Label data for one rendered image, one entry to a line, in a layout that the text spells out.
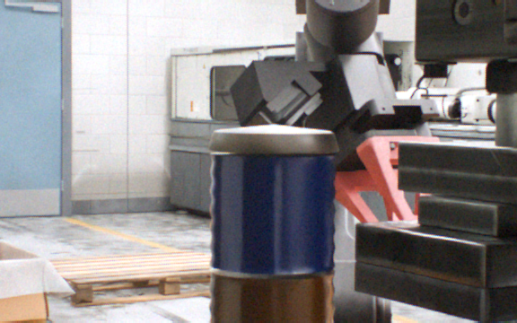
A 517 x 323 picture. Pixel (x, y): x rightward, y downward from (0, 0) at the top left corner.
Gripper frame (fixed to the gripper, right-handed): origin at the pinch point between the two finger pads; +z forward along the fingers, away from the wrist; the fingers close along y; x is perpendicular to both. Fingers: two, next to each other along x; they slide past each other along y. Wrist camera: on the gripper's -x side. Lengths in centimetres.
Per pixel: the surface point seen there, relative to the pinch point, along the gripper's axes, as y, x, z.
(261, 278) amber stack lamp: 41, -38, 18
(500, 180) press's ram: 28.6, -16.3, 9.1
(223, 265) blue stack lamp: 40, -39, 17
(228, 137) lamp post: 42, -39, 14
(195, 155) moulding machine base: -857, 470, -446
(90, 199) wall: -946, 391, -444
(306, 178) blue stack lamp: 43, -37, 15
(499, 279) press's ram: 29.0, -18.9, 14.3
